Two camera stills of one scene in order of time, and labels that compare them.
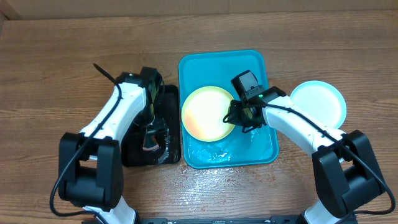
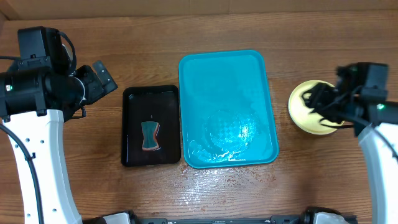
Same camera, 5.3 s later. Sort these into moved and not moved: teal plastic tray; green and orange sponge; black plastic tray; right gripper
Moved: right gripper
Not moved: green and orange sponge; black plastic tray; teal plastic tray
